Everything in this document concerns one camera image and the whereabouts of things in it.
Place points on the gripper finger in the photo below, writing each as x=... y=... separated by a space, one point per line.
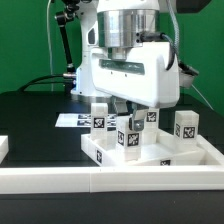
x=136 y=121
x=120 y=106

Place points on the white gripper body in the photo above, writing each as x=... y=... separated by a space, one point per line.
x=143 y=78

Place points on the white square table top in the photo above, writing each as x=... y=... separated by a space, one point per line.
x=163 y=149

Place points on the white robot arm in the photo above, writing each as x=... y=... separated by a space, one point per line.
x=120 y=25

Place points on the white base marker plate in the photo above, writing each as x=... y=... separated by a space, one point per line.
x=81 y=120

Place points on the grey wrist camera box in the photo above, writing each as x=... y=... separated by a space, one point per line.
x=187 y=75

